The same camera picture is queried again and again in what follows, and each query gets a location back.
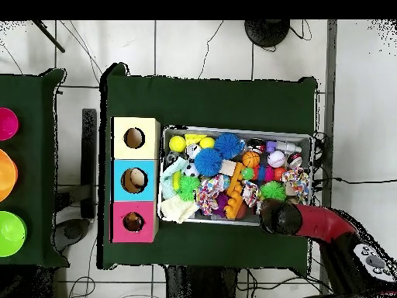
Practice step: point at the silver mesh bin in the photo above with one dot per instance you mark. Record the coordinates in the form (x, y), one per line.
(217, 221)

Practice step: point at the cream knitted cloth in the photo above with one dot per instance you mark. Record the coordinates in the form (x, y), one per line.
(176, 209)

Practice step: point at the mint knitted cloth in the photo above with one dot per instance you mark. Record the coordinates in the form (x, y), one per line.
(167, 177)

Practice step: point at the black round stand base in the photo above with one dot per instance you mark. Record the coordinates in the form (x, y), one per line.
(266, 32)

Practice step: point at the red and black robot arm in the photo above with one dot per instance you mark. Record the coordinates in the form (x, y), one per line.
(322, 222)

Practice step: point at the blue spiky ball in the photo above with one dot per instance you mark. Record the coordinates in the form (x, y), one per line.
(229, 145)
(208, 162)

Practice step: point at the orange plastic block toy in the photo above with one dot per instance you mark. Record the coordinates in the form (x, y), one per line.
(235, 195)

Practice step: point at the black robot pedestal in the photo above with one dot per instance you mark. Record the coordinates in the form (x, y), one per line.
(201, 282)

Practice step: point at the dark green table cloth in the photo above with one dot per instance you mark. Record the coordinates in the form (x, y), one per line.
(201, 102)
(34, 155)

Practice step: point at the wooden box with three holes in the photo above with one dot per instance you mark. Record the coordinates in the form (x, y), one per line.
(149, 167)

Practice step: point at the thin black rod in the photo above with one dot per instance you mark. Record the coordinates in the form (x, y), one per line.
(49, 37)

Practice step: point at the grey black stand foot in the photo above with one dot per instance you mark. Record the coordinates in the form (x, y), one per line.
(73, 231)

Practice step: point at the pink bowl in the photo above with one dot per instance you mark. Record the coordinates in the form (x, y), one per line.
(7, 124)

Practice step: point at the green bowl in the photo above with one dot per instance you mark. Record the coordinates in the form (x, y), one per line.
(11, 234)

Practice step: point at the orange bowl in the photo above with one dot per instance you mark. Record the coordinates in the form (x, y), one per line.
(7, 175)

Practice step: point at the black upright panel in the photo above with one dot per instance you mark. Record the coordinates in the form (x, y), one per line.
(89, 155)

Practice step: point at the green spiky ball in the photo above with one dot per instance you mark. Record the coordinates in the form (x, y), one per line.
(273, 191)
(188, 186)

